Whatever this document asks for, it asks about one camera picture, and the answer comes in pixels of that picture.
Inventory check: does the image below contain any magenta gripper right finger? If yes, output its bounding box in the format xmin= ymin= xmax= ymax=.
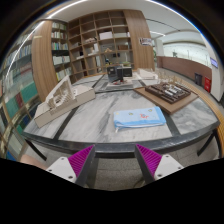
xmin=135 ymin=144 xmax=183 ymax=184

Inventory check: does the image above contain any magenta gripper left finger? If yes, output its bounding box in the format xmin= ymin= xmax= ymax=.
xmin=47 ymin=145 xmax=95 ymax=186

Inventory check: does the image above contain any light blue folded towel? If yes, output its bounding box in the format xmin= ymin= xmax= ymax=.
xmin=114 ymin=106 xmax=166 ymax=130

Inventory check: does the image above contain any dark model on wooden board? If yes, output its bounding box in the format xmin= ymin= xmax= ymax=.
xmin=134 ymin=82 xmax=198 ymax=114

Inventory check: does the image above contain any white architectural model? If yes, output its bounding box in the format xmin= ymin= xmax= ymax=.
xmin=34 ymin=76 xmax=95 ymax=128

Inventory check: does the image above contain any bookshelf with books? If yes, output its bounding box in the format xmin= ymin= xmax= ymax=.
xmin=0 ymin=19 xmax=74 ymax=161

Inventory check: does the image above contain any white model on far table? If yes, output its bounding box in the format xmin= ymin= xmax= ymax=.
xmin=137 ymin=68 xmax=158 ymax=80

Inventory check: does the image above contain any black building model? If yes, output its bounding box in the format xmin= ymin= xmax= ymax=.
xmin=107 ymin=66 xmax=132 ymax=83

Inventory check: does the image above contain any red fire cabinet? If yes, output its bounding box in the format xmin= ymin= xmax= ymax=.
xmin=204 ymin=77 xmax=211 ymax=93

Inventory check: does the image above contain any wooden bookshelf unit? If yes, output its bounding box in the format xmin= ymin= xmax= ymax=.
xmin=32 ymin=9 xmax=155 ymax=100

